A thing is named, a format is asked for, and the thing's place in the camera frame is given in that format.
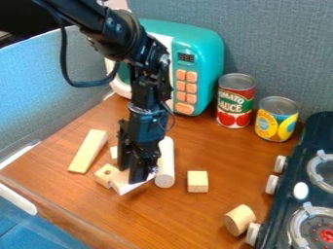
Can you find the wooden cube with hole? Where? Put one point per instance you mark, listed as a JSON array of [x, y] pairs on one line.
[[105, 176]]

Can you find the long wooden cylinder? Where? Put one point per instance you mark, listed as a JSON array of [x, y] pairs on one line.
[[165, 168]]

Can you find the long flat wooden block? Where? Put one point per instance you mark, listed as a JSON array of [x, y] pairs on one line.
[[88, 150]]

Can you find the small wooden block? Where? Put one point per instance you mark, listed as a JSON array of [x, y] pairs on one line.
[[113, 153]]

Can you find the toy microwave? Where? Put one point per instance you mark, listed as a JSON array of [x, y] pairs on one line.
[[197, 61]]

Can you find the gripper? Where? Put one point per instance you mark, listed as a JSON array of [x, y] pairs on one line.
[[145, 129]]

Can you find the toy stove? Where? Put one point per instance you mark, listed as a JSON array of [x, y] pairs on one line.
[[310, 181]]

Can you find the red tomato can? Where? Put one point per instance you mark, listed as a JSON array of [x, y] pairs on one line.
[[235, 102]]

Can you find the yellow can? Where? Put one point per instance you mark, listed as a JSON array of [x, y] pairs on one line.
[[276, 121]]

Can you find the wooden triangle block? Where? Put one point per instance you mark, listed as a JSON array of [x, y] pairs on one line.
[[123, 187]]

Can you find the short wooden cylinder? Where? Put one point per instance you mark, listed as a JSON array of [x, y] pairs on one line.
[[238, 220]]

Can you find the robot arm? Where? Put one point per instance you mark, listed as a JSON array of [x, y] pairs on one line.
[[113, 30]]

